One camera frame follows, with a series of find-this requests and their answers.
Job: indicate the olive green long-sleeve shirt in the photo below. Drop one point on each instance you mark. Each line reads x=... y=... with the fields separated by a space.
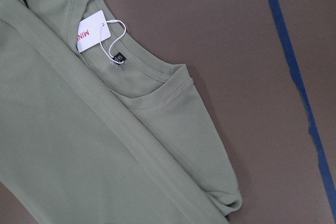
x=108 y=135

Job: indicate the white paper hang tag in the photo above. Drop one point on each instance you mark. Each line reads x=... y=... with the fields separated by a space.
x=92 y=30

